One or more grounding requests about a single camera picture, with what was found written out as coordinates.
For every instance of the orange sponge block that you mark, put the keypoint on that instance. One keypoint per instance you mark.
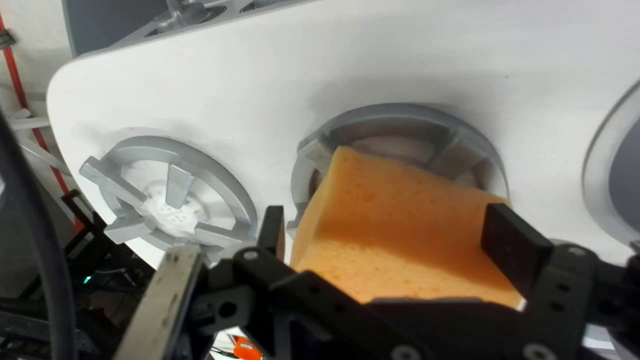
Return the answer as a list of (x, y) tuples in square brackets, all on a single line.
[(401, 232)]

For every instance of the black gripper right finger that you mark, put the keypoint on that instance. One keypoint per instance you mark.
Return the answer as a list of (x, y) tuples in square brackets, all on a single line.
[(561, 292)]

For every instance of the grey round sink basin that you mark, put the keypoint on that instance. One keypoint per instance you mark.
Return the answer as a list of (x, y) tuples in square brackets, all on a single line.
[(613, 172)]

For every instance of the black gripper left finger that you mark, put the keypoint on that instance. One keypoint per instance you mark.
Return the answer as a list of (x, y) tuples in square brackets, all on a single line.
[(266, 281)]

